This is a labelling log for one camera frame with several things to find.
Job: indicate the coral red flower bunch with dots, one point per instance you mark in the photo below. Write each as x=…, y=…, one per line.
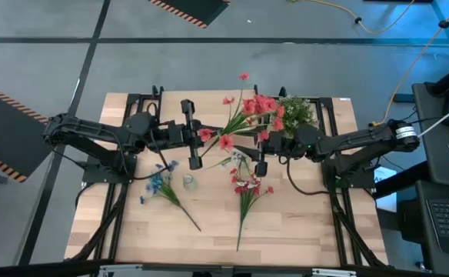
x=261, y=104

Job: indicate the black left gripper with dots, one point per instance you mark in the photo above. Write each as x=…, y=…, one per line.
x=178, y=136

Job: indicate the black mat striped edge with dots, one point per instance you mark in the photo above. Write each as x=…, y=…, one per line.
x=193, y=8
x=5, y=131

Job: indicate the silver aluminium bar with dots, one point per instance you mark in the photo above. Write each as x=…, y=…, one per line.
x=120, y=268

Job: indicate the wooden shelf with black legs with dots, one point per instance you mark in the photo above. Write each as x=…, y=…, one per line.
x=213, y=107

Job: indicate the white paper sheet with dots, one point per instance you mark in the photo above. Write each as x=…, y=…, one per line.
x=389, y=203

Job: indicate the black side desk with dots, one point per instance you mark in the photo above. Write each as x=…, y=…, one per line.
x=432, y=154
x=413, y=227

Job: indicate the dark red flower bunch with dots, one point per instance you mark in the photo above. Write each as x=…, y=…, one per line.
x=247, y=192

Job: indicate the black crossbar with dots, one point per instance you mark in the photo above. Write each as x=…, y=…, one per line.
x=24, y=270

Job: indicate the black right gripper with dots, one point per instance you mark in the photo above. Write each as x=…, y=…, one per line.
x=280, y=145

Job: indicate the round ribbed glass vase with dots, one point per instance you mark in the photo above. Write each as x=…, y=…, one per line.
x=190, y=183

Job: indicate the white table sticker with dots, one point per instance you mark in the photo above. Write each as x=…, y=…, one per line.
x=344, y=99

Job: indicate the potted green bushy plant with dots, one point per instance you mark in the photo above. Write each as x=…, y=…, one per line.
x=301, y=113

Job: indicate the blue artificial flower bunch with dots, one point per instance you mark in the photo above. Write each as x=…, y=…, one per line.
x=156, y=184

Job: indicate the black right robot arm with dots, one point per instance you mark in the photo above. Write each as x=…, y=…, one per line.
x=363, y=140

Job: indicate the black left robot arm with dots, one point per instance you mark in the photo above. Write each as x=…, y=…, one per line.
x=90, y=132

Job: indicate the cylindrical glass bottle vase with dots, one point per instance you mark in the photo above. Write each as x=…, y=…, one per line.
x=247, y=164

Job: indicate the black table rig frame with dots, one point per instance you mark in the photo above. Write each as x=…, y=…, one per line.
x=326, y=103

